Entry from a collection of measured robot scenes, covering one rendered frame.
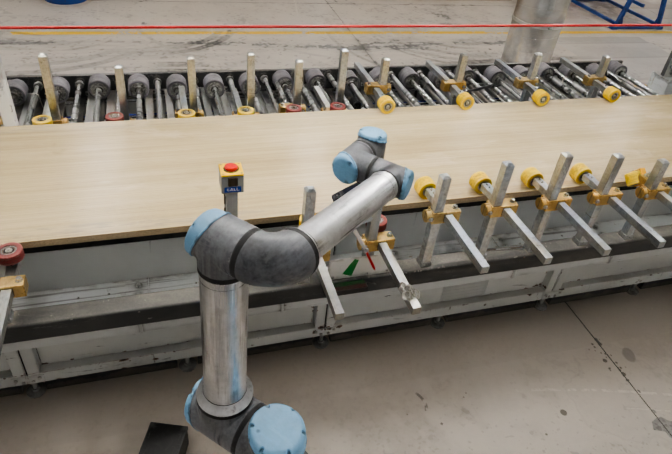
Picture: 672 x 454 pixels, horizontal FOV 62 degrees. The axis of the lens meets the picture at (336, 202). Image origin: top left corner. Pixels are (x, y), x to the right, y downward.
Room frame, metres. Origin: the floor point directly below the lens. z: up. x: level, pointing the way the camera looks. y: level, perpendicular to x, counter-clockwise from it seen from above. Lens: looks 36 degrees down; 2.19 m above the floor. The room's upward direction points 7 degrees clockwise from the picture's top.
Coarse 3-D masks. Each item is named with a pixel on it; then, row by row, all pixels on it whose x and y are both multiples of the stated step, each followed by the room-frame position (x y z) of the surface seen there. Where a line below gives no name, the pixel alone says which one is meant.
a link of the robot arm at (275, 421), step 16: (256, 416) 0.83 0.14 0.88; (272, 416) 0.84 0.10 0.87; (288, 416) 0.85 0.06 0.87; (240, 432) 0.80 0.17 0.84; (256, 432) 0.79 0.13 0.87; (272, 432) 0.79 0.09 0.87; (288, 432) 0.80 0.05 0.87; (304, 432) 0.82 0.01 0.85; (240, 448) 0.78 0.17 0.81; (256, 448) 0.75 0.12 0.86; (272, 448) 0.75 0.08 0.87; (288, 448) 0.76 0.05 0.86; (304, 448) 0.79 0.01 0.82
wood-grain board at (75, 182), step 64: (0, 128) 2.02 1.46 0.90; (64, 128) 2.08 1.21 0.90; (128, 128) 2.14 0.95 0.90; (192, 128) 2.21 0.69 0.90; (256, 128) 2.27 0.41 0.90; (320, 128) 2.35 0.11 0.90; (384, 128) 2.42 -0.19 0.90; (448, 128) 2.50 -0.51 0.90; (512, 128) 2.58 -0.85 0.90; (576, 128) 2.67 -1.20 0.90; (640, 128) 2.76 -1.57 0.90; (0, 192) 1.59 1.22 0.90; (64, 192) 1.63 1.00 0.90; (128, 192) 1.68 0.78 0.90; (192, 192) 1.72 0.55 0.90; (256, 192) 1.77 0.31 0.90; (320, 192) 1.82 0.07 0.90; (448, 192) 1.93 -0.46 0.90; (512, 192) 1.99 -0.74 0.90
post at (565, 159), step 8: (568, 152) 1.88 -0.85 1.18; (560, 160) 1.87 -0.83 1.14; (568, 160) 1.86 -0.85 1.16; (560, 168) 1.86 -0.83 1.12; (568, 168) 1.86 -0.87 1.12; (552, 176) 1.88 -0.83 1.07; (560, 176) 1.86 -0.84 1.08; (552, 184) 1.87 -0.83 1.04; (560, 184) 1.86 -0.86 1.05; (552, 192) 1.85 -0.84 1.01; (536, 216) 1.88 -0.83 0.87; (544, 216) 1.86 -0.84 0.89; (536, 224) 1.87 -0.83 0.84; (544, 224) 1.86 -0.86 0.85; (536, 232) 1.85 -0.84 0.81
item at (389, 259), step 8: (384, 248) 1.57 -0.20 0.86; (384, 256) 1.54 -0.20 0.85; (392, 256) 1.53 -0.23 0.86; (392, 264) 1.49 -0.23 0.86; (392, 272) 1.46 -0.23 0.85; (400, 272) 1.45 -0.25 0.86; (400, 280) 1.41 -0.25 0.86; (408, 304) 1.32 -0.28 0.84; (416, 304) 1.31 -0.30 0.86; (416, 312) 1.29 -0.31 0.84
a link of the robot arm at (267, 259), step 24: (384, 168) 1.32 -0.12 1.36; (360, 192) 1.15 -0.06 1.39; (384, 192) 1.21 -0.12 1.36; (408, 192) 1.32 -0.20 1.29; (336, 216) 1.02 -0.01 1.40; (360, 216) 1.08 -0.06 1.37; (264, 240) 0.85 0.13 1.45; (288, 240) 0.87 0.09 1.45; (312, 240) 0.90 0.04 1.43; (336, 240) 0.98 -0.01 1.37; (240, 264) 0.81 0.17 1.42; (264, 264) 0.81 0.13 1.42; (288, 264) 0.83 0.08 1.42; (312, 264) 0.86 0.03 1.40
